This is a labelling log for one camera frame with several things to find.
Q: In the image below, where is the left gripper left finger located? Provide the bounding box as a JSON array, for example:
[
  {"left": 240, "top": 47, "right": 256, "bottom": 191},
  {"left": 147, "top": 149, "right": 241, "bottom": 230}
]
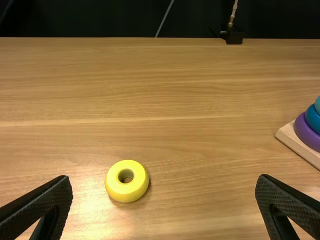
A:
[{"left": 0, "top": 174, "right": 74, "bottom": 240}]

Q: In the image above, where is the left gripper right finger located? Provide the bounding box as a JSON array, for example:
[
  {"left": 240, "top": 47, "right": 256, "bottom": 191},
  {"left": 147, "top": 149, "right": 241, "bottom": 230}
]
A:
[{"left": 254, "top": 173, "right": 320, "bottom": 240}]

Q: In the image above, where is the black clamp stand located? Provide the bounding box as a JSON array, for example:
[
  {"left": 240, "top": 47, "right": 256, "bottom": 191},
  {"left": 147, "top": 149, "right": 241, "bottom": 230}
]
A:
[{"left": 208, "top": 0, "right": 245, "bottom": 46}]

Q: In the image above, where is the purple ring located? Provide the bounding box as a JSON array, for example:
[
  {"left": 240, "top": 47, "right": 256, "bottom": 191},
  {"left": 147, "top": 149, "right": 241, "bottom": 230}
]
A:
[{"left": 294, "top": 111, "right": 320, "bottom": 153}]

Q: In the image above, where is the dark blue ring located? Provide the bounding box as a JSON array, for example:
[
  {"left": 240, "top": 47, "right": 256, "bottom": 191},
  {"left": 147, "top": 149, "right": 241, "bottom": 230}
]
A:
[{"left": 304, "top": 103, "right": 320, "bottom": 136}]

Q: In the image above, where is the yellow ring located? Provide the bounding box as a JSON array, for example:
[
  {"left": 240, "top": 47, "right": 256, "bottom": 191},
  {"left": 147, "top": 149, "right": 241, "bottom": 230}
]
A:
[{"left": 104, "top": 159, "right": 150, "bottom": 204}]

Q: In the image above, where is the grey cable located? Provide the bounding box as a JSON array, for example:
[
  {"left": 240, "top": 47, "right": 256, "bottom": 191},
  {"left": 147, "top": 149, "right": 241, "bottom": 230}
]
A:
[{"left": 154, "top": 0, "right": 175, "bottom": 39}]

